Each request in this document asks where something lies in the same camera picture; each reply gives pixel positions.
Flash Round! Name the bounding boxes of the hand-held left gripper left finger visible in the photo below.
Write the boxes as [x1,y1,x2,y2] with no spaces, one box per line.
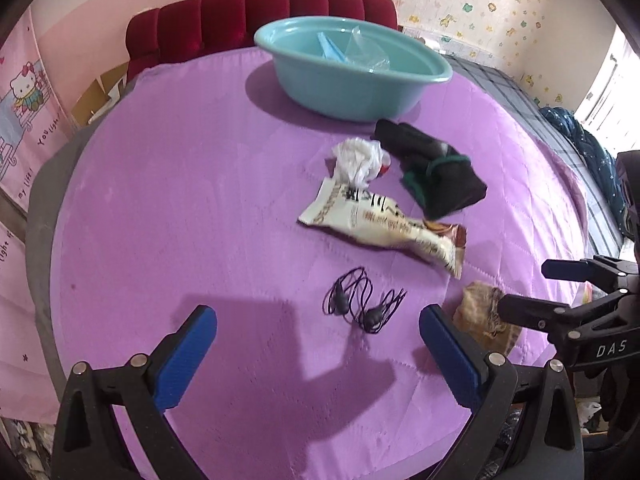
[50,305,218,480]

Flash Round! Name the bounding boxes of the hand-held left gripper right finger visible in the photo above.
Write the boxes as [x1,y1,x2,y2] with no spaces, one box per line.
[419,304,586,480]

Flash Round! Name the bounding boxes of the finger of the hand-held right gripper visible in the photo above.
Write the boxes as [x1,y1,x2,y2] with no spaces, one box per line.
[541,255,640,292]
[497,294,583,333]

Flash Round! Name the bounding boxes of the black earphones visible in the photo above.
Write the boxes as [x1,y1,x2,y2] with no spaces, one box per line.
[322,267,407,333]

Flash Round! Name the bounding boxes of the black gloves pair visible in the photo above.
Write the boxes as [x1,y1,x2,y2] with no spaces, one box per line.
[372,119,488,221]

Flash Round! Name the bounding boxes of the cream snack packet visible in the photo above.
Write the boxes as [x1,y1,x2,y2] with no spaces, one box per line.
[298,178,468,280]

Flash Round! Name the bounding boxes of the white tissue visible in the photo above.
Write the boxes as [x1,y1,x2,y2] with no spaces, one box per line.
[332,139,391,192]

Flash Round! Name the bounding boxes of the teal plastic basin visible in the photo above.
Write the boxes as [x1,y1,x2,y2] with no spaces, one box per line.
[253,16,455,122]

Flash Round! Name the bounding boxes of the clear zip bag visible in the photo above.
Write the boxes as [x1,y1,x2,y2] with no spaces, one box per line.
[345,26,391,73]

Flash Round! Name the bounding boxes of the blue face mask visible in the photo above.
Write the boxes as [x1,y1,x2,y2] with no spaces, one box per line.
[316,31,351,63]

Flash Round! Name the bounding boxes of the dark blue starry cloth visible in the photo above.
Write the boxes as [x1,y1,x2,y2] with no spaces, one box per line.
[539,106,631,238]

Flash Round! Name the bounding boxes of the purple quilted cloth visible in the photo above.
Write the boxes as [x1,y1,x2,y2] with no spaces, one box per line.
[49,45,591,480]

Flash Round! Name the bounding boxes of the patterned fabric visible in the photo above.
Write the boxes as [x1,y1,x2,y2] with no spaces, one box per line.
[0,415,53,480]

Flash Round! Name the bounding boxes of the cardboard box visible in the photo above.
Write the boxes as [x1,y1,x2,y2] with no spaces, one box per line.
[75,62,130,126]

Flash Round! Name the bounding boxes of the red velvet sofa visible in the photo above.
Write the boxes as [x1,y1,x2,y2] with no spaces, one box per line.
[125,0,398,81]

